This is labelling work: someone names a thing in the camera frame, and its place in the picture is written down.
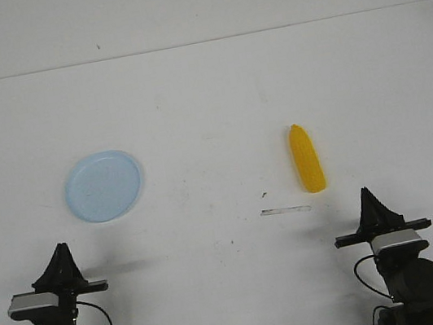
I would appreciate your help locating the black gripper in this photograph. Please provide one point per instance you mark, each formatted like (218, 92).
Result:
(57, 287)
(374, 213)

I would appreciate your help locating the yellow corn cob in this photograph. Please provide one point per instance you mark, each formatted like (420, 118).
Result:
(306, 160)

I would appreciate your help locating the light blue round plate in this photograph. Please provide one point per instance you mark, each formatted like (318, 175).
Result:
(103, 186)

